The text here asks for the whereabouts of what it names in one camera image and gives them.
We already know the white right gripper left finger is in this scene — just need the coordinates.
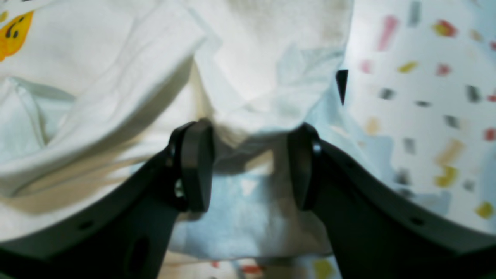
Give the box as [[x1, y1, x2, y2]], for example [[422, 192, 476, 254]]
[[0, 120, 214, 279]]

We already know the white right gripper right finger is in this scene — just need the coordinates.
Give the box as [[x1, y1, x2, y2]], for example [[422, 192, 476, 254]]
[[287, 124, 496, 279]]

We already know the white printed T-shirt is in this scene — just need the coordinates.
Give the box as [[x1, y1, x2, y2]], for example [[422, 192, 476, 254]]
[[0, 0, 369, 260]]

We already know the terrazzo patterned tablecloth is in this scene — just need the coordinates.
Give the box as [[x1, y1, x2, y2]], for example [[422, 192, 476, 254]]
[[160, 0, 495, 279]]

